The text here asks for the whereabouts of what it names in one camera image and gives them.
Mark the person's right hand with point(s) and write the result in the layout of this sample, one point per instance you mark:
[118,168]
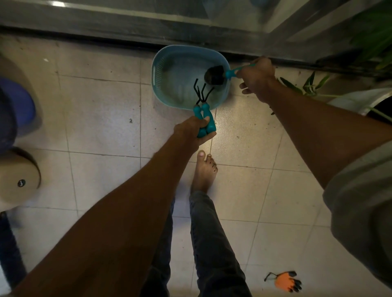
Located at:
[258,79]

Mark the person's right leg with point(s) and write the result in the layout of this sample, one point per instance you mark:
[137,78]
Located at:
[214,254]

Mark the person's left hand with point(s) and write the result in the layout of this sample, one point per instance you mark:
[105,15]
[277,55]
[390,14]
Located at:
[191,131]

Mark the white round plant pot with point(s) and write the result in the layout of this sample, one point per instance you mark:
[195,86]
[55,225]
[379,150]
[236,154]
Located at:
[355,101]

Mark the person's left forearm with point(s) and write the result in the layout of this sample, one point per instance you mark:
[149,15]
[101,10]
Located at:
[116,232]

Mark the green leafy potted plant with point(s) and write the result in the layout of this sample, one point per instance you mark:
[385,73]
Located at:
[309,85]
[373,33]

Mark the person's grey shirt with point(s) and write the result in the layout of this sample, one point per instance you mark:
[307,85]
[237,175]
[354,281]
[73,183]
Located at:
[364,208]

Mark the teal plastic bucket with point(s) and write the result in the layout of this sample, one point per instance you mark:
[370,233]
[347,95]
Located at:
[177,76]

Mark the person's right forearm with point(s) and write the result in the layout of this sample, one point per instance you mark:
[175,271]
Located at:
[321,131]

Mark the orange black work glove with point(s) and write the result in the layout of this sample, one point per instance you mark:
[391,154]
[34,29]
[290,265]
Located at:
[286,281]

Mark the beige plastic watering can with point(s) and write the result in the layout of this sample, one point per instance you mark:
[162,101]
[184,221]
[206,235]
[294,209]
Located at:
[16,180]

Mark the grey glove packaging card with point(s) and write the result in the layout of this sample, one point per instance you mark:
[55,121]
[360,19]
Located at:
[269,276]

